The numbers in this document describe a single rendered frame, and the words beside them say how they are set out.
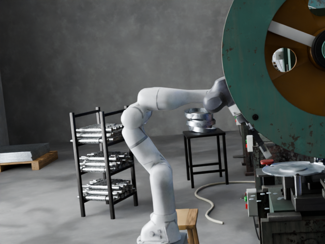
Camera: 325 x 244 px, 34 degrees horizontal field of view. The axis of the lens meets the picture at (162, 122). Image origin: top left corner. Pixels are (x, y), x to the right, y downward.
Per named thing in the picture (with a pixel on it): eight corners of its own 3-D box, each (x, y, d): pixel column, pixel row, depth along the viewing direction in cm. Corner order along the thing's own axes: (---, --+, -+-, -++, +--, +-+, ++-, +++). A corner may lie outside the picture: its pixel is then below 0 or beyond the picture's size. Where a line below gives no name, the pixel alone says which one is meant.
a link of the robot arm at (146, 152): (128, 150, 254) (132, 144, 272) (158, 192, 256) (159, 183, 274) (147, 137, 253) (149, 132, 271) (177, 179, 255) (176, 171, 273)
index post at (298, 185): (295, 196, 229) (294, 174, 228) (295, 194, 232) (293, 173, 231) (302, 195, 229) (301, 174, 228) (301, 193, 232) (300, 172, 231)
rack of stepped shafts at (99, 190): (117, 220, 455) (106, 111, 443) (75, 216, 477) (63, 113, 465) (142, 205, 492) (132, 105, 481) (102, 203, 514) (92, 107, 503)
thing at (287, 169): (249, 172, 250) (249, 170, 249) (288, 160, 267) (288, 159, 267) (299, 179, 227) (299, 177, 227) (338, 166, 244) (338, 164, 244)
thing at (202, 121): (191, 188, 539) (184, 112, 529) (185, 178, 584) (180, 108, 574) (229, 184, 541) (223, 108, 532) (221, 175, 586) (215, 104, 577)
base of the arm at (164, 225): (133, 246, 258) (131, 219, 256) (141, 233, 276) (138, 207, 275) (178, 245, 254) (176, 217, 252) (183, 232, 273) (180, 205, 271)
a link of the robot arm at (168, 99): (156, 89, 241) (222, 92, 231) (169, 82, 258) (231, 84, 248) (157, 113, 244) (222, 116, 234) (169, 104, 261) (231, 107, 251)
